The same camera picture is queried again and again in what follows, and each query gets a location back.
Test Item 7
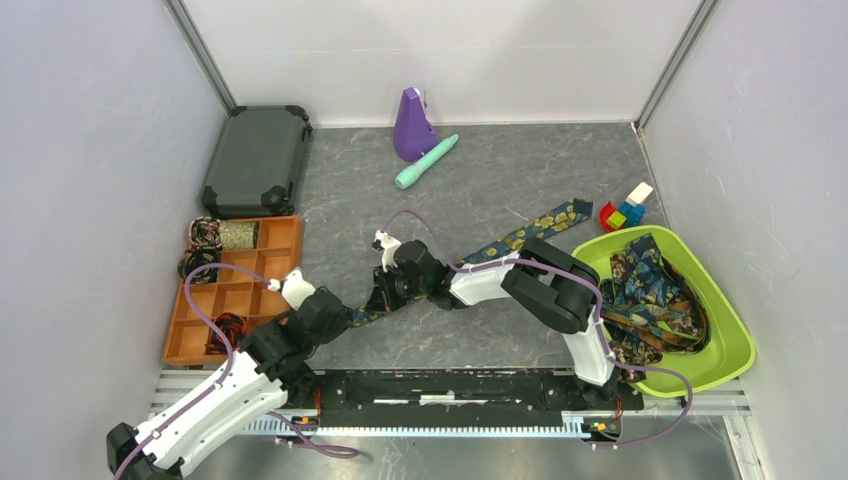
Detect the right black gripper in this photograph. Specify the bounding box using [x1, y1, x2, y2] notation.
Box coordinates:
[365, 262, 429, 314]

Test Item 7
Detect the blue yellow floral tie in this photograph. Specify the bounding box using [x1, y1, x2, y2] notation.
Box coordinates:
[352, 198, 594, 328]

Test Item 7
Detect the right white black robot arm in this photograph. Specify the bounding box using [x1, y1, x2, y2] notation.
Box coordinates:
[360, 231, 618, 408]

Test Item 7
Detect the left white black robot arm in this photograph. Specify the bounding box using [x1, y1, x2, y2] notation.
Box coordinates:
[106, 287, 353, 479]

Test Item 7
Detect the pile of patterned ties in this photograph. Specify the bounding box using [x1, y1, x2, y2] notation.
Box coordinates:
[599, 234, 711, 367]

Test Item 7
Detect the rolled orange black tie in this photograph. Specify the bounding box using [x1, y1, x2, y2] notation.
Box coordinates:
[205, 312, 247, 355]

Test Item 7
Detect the teal cylindrical pen tool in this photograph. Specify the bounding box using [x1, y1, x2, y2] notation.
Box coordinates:
[394, 134, 460, 190]

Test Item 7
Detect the orange compartment tray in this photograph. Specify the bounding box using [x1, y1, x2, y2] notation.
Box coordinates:
[163, 216, 303, 367]

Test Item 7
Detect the rolled olive speckled tie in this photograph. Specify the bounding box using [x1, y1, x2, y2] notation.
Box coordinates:
[218, 220, 259, 251]

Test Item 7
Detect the rolled black patterned tie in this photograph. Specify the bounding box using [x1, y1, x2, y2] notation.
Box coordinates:
[176, 248, 221, 285]

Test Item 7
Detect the purple metronome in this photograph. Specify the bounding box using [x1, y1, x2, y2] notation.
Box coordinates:
[393, 87, 439, 163]

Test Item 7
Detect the rolled pink brown tie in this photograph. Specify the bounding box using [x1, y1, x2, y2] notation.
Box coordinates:
[187, 216, 223, 252]

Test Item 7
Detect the dark green hard case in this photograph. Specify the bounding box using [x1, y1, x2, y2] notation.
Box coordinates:
[199, 105, 313, 220]

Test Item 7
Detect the colourful toy block stack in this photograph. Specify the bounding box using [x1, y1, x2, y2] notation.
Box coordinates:
[599, 182, 654, 233]

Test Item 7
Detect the lime green plastic bin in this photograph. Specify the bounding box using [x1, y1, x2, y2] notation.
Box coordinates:
[573, 225, 756, 392]

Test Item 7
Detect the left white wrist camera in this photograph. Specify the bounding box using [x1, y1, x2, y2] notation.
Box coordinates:
[266, 267, 317, 310]

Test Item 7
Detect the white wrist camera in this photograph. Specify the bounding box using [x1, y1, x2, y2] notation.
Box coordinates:
[266, 267, 317, 310]
[372, 230, 402, 272]

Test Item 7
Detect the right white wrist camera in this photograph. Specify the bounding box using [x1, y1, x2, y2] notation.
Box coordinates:
[372, 230, 402, 272]

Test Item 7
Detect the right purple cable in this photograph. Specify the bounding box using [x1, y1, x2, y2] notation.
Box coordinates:
[384, 209, 694, 452]

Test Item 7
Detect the purple cable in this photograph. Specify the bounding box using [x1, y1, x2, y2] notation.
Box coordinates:
[384, 209, 694, 452]
[112, 262, 276, 480]

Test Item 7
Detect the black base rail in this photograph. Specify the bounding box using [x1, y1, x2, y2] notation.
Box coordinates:
[283, 368, 645, 429]

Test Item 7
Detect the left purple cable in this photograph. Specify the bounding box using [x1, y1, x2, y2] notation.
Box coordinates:
[112, 262, 276, 480]

